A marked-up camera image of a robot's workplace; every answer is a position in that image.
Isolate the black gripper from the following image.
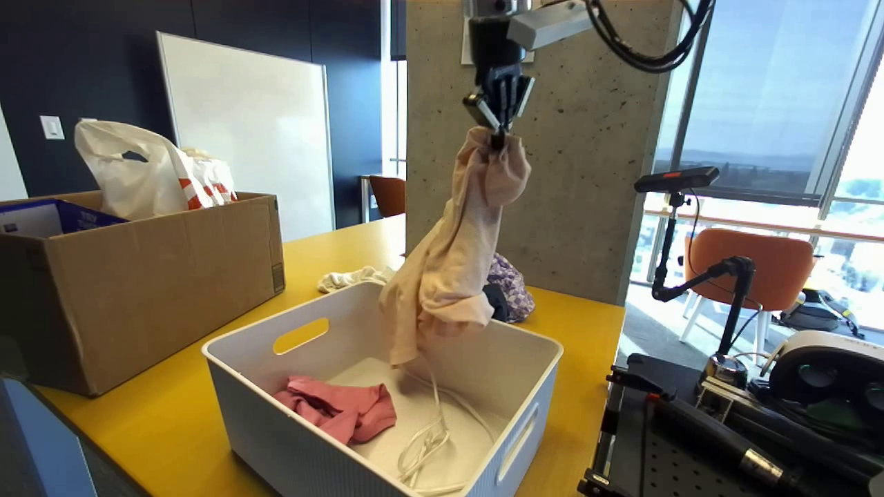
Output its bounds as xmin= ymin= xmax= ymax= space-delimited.
xmin=460 ymin=17 xmax=539 ymax=144

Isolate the peach beige cloth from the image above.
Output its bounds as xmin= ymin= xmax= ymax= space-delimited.
xmin=375 ymin=125 xmax=535 ymax=391

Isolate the purple white checkered cloth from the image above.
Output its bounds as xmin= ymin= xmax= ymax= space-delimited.
xmin=484 ymin=252 xmax=539 ymax=326

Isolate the navy blue cloth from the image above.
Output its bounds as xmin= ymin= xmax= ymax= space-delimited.
xmin=480 ymin=279 xmax=518 ymax=326

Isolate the pink cloth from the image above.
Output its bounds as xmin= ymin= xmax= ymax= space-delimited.
xmin=272 ymin=373 xmax=399 ymax=448

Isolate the white plastic basket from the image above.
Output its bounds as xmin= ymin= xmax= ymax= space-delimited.
xmin=198 ymin=279 xmax=567 ymax=497

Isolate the white QR code sign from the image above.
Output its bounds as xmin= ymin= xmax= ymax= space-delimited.
xmin=457 ymin=0 xmax=475 ymax=69

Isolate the grey concrete pillar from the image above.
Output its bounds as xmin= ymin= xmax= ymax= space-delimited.
xmin=404 ymin=0 xmax=687 ymax=310

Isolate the white board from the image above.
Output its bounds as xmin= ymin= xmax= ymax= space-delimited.
xmin=155 ymin=31 xmax=339 ymax=245

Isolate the orange chair with white legs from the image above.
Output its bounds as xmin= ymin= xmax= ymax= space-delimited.
xmin=680 ymin=227 xmax=817 ymax=365

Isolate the orange window railing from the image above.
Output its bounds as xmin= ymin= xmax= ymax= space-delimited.
xmin=643 ymin=206 xmax=884 ymax=245

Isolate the white plastic bag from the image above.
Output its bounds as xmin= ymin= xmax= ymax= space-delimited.
xmin=72 ymin=116 xmax=241 ymax=223

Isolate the black grey handheld tool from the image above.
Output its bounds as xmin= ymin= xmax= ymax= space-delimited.
xmin=643 ymin=391 xmax=815 ymax=497

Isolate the brown cardboard box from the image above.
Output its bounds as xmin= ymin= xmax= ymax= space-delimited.
xmin=0 ymin=187 xmax=288 ymax=401

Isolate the white grey headset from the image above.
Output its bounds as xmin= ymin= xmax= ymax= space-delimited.
xmin=754 ymin=328 xmax=884 ymax=435

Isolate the blue item in cardboard box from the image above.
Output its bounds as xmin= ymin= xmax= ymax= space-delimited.
xmin=0 ymin=198 xmax=126 ymax=243

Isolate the blue grey panel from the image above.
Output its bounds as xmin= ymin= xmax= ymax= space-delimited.
xmin=0 ymin=373 xmax=100 ymax=497

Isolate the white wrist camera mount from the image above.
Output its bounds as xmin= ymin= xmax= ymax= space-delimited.
xmin=506 ymin=0 xmax=593 ymax=56

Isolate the orange chair with dark frame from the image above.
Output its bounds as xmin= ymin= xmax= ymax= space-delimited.
xmin=359 ymin=173 xmax=408 ymax=223

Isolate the black jointed camera stand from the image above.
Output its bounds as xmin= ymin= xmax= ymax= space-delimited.
xmin=645 ymin=187 xmax=756 ymax=365

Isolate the white cord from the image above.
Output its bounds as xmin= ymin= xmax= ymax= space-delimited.
xmin=391 ymin=368 xmax=502 ymax=490

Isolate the white light switch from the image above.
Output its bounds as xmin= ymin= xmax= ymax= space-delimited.
xmin=39 ymin=114 xmax=68 ymax=144

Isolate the white wall panel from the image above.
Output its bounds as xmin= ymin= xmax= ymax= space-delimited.
xmin=0 ymin=101 xmax=29 ymax=203

